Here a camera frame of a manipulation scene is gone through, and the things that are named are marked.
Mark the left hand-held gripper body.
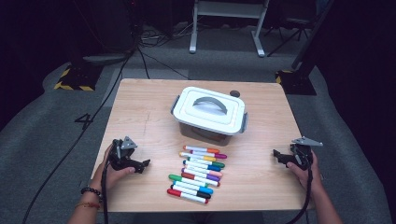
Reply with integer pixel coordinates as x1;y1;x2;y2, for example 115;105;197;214
106;135;140;172

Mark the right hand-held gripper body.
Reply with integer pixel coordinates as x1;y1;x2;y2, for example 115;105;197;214
290;136;324;171

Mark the light green cap marker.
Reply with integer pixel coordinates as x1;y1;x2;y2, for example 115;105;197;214
168;174;209;189

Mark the magenta cap marker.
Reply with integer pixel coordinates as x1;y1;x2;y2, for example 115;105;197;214
190;149;228;160

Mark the clear plastic storage box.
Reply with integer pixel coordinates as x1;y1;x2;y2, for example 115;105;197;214
170;94;249;147

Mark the white lid with grey handle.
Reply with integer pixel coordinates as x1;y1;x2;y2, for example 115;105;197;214
172;86;247;136

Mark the yellow cap marker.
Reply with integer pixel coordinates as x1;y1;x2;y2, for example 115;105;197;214
178;151;218;162

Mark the dark green cap marker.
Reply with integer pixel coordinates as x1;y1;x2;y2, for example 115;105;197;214
186;156;226;169

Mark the light blue cap marker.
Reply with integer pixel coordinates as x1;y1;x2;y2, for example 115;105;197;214
172;180;215;195

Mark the black cap marker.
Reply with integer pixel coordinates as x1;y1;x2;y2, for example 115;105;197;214
170;184;212;200

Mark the pink cap marker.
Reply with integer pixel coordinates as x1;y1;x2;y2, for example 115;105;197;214
185;164;224;178

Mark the dark blue cap marker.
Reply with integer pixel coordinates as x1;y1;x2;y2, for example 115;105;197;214
182;160;222;173

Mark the orange cap marker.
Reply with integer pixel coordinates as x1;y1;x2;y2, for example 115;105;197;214
182;145;220;154

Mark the purple cap marker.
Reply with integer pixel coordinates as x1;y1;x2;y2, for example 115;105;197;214
181;167;221;182

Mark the person's right hand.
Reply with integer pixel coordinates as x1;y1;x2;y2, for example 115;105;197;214
286;152;324;193

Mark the person's left hand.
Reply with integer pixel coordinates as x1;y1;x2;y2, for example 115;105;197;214
91;143;136;191

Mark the black yellow striped base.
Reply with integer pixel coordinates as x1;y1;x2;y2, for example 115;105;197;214
53;63;105;92
275;68;318;96

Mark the person's lap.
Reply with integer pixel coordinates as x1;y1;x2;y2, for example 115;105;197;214
134;211;265;224

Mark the black stand with grey base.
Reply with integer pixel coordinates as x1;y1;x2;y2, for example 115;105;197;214
71;0;141;66

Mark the black tripod stand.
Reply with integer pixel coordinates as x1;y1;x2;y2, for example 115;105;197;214
264;17;312;59

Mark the right hand-held gripper cable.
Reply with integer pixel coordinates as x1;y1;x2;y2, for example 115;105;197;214
284;155;315;224

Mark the hand-held gripper cable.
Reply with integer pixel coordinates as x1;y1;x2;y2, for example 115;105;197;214
284;155;315;224
100;155;113;224

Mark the left hand-held gripper cable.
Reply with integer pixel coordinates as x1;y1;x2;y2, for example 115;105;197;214
100;155;113;224

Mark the black bead bracelet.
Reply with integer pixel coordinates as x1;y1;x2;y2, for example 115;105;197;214
80;186;104;200

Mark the red cord bracelet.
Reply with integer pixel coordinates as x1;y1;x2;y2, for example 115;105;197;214
74;202;101;210

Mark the long black floor cable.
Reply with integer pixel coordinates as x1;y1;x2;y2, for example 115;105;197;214
21;46;138;224

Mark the black slanted post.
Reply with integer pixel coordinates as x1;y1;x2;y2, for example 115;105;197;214
290;0;335;76

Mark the tangle of floor cables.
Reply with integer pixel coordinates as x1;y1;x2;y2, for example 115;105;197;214
138;22;194;48

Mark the white metal stand frame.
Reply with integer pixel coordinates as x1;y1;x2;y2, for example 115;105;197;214
189;0;270;58

